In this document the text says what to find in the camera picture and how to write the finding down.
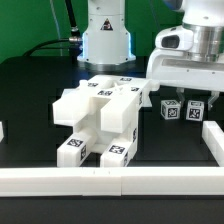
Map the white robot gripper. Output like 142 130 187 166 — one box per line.
146 27 224 110

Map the white tagged cube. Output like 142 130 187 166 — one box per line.
161 100 181 120
186 100 204 121

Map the white chair back frame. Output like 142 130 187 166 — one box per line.
53 75 160 133

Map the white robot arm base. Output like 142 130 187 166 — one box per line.
77 0 136 71

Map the white right rail barrier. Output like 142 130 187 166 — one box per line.
202 121 224 167

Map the white rail barrier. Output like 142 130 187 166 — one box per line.
0 167 224 197
0 121 4 142
202 121 224 167

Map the white front rail barrier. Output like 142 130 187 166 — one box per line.
0 167 224 197

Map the black cable with connector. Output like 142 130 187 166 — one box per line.
22 0 83 58

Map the white left rail barrier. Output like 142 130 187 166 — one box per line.
0 121 4 142

